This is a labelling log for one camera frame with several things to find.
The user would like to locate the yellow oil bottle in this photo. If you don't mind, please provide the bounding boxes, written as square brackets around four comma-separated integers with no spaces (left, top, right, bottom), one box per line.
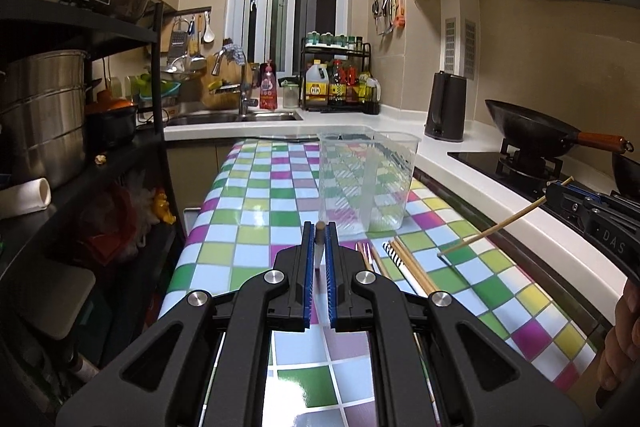
[305,60,329,109]

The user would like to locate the orange lidded black pot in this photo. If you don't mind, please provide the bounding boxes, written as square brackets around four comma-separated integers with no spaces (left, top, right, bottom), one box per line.
[84,89,138,154]

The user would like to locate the long wooden chopstick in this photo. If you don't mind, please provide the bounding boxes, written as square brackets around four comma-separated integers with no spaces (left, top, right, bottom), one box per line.
[355,242,373,271]

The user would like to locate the black electric kettle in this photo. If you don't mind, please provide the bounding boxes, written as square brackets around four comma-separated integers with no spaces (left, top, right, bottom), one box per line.
[424,70,466,143]

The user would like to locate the black condiment rack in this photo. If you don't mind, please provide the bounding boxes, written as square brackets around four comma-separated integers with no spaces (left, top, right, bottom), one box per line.
[298,36,382,115]

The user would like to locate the checkered colourful tablecloth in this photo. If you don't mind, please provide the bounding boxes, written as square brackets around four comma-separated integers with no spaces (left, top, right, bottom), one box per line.
[163,140,596,426]

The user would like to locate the large steel stockpot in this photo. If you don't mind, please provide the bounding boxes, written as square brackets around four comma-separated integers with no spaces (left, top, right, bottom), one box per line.
[1,50,87,187]

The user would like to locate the hanging kitchen tools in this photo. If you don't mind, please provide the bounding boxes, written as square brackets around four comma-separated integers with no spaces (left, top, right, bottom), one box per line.
[371,0,406,37]

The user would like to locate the clear plastic utensil holder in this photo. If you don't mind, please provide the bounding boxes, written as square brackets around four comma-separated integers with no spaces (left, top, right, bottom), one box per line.
[318,131,420,235]

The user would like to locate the lone wooden chopstick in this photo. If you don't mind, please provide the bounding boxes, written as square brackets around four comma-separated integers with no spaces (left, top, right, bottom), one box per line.
[314,221,326,269]

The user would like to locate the person's right hand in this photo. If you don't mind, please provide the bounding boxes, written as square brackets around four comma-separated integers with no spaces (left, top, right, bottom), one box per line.
[597,280,640,391]

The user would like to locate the black wok wooden handle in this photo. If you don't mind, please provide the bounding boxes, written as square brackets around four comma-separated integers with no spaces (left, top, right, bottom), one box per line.
[485,100,634,158]

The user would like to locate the outermost wooden chopstick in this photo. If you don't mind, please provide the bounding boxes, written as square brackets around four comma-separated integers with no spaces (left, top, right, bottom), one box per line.
[393,236,438,296]

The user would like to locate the chrome sink faucet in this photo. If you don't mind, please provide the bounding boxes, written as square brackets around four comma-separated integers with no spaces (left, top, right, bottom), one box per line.
[208,40,257,119]

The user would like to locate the red dish soap bottle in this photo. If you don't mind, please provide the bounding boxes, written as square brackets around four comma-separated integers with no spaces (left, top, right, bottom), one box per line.
[259,61,278,110]

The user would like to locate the white paper roll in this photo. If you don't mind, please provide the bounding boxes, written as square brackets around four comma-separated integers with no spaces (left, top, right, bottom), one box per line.
[0,178,51,220]

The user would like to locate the black shelving unit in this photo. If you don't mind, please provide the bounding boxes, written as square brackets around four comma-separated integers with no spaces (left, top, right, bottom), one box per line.
[1,0,172,303]

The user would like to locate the black gas stove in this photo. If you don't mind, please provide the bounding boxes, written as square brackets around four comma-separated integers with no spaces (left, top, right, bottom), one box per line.
[447,148,616,208]

